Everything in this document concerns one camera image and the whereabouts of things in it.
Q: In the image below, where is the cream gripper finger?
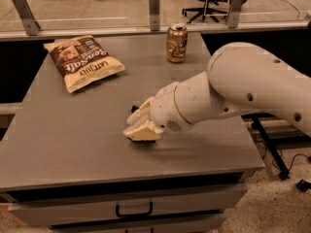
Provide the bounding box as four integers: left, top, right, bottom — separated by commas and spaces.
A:
126, 96, 154, 125
123, 119, 164, 142

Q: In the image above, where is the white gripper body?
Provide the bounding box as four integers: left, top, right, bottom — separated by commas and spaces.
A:
150, 82, 193, 133

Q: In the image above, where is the dark blue rxbar wrapper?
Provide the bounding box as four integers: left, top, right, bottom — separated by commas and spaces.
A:
123, 106, 158, 142

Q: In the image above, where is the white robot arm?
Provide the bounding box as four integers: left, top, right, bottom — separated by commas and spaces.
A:
123, 42, 311, 142

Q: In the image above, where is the brown sea salt chip bag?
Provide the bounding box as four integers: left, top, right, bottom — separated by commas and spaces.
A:
44, 35, 125, 93

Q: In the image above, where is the gold soda can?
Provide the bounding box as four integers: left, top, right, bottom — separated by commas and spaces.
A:
166, 23, 188, 63

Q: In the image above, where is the grey drawer cabinet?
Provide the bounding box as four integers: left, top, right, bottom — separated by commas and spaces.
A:
0, 33, 263, 233

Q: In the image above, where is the black stand leg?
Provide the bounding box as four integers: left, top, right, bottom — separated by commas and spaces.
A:
251, 116, 290, 181

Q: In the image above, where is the black upper drawer handle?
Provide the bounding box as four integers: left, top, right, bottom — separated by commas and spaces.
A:
115, 202, 154, 218

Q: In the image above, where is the right metal railing bracket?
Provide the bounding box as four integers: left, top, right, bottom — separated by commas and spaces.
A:
225, 0, 244, 28

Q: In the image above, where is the metal railing bracket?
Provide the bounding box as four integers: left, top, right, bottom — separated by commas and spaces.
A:
225, 0, 244, 28
12, 0, 41, 36
149, 0, 160, 31

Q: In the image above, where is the middle metal railing bracket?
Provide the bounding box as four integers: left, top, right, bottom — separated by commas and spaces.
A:
149, 0, 160, 31

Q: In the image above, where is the black floor cable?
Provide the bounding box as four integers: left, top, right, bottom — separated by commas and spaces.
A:
252, 139, 311, 173

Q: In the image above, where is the left metal railing bracket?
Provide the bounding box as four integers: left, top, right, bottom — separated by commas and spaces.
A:
12, 0, 41, 36

